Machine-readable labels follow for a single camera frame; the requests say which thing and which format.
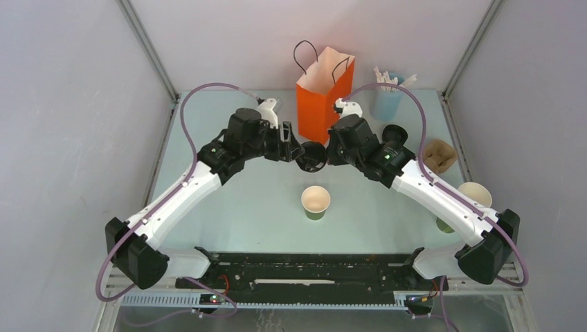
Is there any purple cable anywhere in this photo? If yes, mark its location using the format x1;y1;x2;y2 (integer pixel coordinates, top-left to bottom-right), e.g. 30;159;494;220
95;82;264;331
341;82;530;332

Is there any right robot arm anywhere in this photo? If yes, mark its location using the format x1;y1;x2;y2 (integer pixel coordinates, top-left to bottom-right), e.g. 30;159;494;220
327;114;520;289

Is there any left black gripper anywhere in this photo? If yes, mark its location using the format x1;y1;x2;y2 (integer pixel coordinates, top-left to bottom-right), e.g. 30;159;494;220
242;120;305;163

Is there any green paper coffee cup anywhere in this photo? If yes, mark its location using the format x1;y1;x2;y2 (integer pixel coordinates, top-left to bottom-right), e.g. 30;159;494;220
300;185;331;221

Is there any black coffee cup lid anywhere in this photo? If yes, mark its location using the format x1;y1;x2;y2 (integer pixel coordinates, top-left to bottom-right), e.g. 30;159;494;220
296;141;327;173

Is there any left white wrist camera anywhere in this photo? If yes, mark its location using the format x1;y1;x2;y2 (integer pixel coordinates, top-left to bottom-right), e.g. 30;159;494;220
256;98;280;129

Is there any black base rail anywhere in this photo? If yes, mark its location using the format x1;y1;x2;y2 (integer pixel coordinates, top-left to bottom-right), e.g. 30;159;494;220
133;250;524;320

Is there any brown cardboard cup carrier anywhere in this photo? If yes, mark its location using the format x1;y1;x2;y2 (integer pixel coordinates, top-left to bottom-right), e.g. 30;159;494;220
423;139;458;174

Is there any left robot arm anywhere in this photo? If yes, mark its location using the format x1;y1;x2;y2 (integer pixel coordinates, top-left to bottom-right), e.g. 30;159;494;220
105;108;304;289

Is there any light blue holder cup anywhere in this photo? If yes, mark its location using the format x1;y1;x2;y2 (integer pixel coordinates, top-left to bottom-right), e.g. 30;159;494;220
370;86;403;122

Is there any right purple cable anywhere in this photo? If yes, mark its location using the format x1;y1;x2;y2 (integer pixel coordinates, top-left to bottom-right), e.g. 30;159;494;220
341;82;530;332

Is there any stack of paper cups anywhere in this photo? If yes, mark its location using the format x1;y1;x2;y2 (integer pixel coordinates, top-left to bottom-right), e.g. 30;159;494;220
436;182;493;234

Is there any orange paper bag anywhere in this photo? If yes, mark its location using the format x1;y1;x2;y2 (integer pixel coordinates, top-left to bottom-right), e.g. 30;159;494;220
296;47;356;145

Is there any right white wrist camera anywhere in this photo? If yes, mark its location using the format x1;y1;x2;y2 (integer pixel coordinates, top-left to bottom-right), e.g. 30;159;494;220
333;98;363;119

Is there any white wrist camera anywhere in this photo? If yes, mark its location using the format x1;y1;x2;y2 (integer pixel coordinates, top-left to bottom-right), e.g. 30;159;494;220
333;98;363;119
256;98;280;129

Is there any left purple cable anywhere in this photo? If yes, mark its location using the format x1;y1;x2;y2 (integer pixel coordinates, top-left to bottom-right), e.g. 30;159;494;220
95;82;264;331

